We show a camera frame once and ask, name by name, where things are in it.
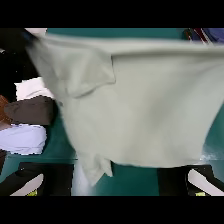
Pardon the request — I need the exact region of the pale green shirt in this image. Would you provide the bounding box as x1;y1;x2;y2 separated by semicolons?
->
24;33;224;188

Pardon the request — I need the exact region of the white garment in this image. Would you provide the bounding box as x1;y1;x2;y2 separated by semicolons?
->
14;76;55;102

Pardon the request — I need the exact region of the brown garment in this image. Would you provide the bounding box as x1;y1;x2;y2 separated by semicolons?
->
3;95;57;127

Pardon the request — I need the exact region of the orange-brown garment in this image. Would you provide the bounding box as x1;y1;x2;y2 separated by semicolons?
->
0;94;13;132

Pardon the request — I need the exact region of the lavender garment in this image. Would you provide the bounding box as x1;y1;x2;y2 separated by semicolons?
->
0;124;48;156

